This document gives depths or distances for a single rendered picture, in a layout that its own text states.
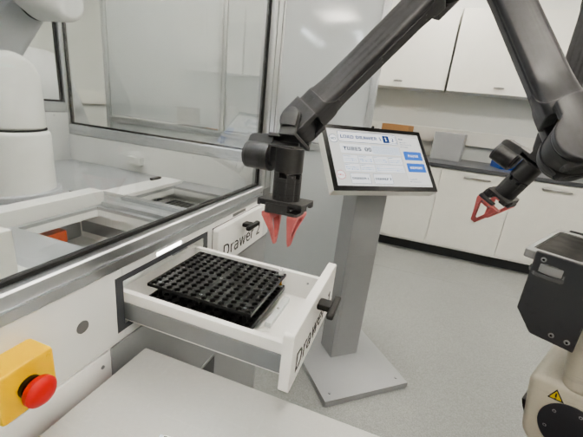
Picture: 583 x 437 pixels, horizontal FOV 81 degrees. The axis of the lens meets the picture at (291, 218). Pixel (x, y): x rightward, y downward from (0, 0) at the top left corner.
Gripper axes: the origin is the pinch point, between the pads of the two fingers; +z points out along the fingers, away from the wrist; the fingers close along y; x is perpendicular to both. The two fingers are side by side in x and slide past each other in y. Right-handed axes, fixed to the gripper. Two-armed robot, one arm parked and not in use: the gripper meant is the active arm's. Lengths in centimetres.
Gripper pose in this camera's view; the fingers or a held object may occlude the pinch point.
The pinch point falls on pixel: (281, 240)
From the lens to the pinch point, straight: 72.8
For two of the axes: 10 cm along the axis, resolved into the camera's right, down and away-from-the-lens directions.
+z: -1.0, 9.6, 2.6
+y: 9.3, 1.8, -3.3
